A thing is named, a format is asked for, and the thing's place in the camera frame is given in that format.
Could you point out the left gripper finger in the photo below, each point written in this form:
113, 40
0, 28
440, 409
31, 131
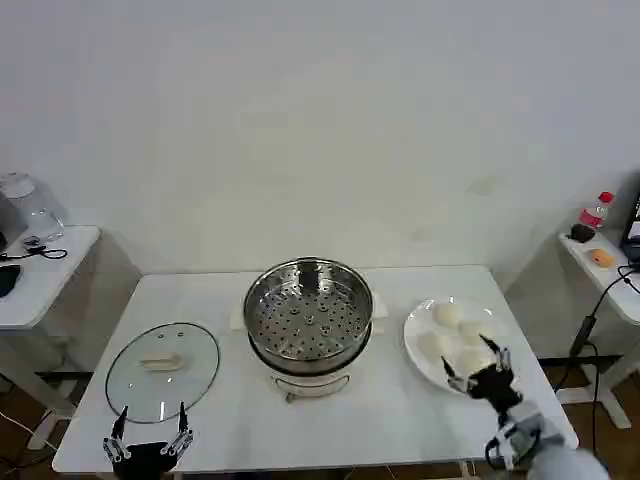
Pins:
183, 422
120, 425

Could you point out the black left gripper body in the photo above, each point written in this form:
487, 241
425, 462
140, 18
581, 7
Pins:
145, 460

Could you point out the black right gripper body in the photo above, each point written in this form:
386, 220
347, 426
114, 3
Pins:
495, 387

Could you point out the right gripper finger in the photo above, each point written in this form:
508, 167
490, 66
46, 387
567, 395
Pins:
450, 372
492, 346

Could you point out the white steamed bun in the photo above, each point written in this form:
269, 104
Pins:
471, 332
430, 346
446, 315
472, 361

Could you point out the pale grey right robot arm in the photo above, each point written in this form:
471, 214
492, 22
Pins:
555, 450

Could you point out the white round plate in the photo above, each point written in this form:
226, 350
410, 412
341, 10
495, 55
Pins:
425, 370

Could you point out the round glass lid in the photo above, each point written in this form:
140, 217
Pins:
162, 380

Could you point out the black power adapter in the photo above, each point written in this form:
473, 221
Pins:
583, 336

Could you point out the white desk with bottle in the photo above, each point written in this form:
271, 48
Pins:
600, 280

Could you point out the cream electric pot base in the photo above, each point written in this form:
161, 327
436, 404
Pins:
310, 385

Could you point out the small orange object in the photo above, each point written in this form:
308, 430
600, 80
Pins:
602, 257

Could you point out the dark round object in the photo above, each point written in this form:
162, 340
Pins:
582, 232

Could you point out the perforated steel steamer basket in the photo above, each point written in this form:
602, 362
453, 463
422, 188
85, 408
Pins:
307, 320

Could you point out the white desk with glass jar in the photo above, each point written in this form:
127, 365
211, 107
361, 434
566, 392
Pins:
45, 285

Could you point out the red-capped plastic bottle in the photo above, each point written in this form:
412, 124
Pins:
595, 215

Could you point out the flat black object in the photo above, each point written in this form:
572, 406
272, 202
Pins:
7, 280

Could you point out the black monitor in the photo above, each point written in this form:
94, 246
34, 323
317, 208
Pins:
632, 215

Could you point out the clear glass jar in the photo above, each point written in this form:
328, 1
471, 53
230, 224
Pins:
42, 210

